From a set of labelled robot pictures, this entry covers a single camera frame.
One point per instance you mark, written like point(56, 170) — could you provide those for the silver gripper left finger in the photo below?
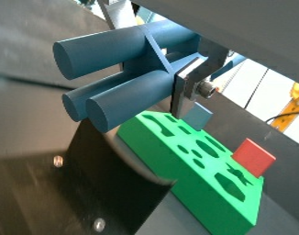
point(119, 13)

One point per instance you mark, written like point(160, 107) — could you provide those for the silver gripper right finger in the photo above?
point(190, 81)

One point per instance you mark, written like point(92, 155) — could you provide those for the blue three prong object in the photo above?
point(152, 51)

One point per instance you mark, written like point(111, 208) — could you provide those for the black curved fixture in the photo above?
point(87, 191)

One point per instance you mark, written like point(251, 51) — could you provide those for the blue grey block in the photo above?
point(198, 116)

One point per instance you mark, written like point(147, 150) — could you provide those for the red block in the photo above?
point(254, 157)

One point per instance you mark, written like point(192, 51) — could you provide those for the green shape sorter block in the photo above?
point(214, 186)

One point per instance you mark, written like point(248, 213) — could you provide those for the yellow metal frame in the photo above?
point(290, 112)

